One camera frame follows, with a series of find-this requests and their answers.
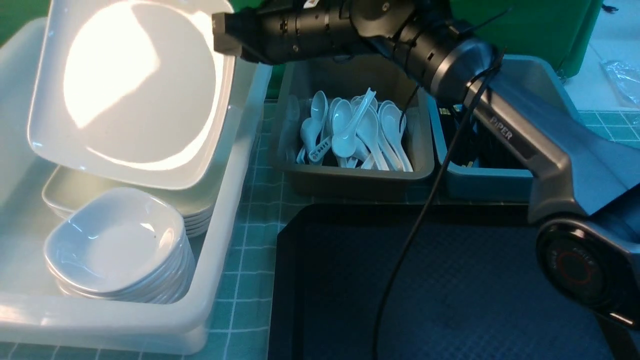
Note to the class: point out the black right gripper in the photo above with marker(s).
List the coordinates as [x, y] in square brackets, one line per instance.
[282, 31]

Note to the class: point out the white square rice plate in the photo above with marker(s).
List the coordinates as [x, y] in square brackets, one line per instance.
[131, 90]

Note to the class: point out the white ceramic soup spoon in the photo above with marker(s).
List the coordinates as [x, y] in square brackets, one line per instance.
[350, 130]

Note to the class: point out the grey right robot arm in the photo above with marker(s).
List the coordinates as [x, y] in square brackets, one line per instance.
[584, 192]

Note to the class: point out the brown plastic bin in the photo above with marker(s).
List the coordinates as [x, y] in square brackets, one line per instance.
[301, 80]

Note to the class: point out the pile of white spoons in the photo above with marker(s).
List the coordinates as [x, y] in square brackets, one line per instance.
[377, 139]

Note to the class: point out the stack of white square plates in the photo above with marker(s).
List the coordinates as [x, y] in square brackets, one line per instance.
[67, 190]

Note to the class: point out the stack of white bowls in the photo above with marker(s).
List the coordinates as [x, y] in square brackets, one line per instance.
[125, 245]

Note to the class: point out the pile of black chopsticks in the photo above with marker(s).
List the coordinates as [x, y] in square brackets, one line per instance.
[477, 148]

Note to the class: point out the blue-grey plastic bin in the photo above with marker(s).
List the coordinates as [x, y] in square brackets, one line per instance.
[501, 185]

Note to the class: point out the green checkered table mat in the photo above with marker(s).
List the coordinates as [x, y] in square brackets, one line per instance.
[240, 310]

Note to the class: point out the green cloth backdrop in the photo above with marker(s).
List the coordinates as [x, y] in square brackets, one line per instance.
[557, 31]

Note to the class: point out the large white plastic tub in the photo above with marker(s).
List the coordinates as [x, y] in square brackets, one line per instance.
[37, 321]

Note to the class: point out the black serving tray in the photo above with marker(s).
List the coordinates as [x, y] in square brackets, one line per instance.
[469, 289]

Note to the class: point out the clear plastic bag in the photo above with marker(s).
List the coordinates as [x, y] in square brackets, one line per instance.
[624, 78]

